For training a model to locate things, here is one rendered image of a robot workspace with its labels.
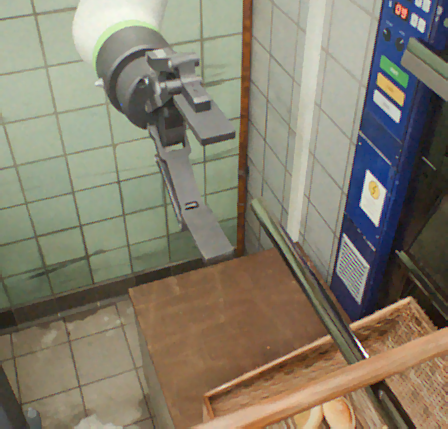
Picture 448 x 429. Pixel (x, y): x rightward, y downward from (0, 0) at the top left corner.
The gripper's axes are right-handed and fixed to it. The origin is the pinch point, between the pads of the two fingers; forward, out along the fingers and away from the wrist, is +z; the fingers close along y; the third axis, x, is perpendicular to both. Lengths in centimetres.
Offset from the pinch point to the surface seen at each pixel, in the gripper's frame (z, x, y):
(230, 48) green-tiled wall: -118, -51, 51
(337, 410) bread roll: -15, -33, 84
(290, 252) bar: -17.2, -18.8, 31.3
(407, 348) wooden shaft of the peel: 5.8, -23.1, 27.9
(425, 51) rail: -23.6, -41.3, 5.3
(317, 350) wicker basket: -23, -32, 72
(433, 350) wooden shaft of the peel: 7.1, -26.2, 28.3
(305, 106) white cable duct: -76, -55, 49
